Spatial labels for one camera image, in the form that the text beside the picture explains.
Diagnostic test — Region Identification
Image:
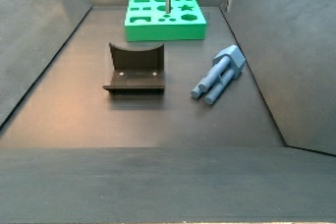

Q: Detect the black curved fixture stand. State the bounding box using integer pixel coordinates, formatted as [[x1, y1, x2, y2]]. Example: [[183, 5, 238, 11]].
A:
[[103, 43, 166, 92]]

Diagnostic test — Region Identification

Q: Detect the green foam shape-sorter block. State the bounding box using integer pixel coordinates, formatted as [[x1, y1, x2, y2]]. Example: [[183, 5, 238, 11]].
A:
[[126, 0, 208, 41]]

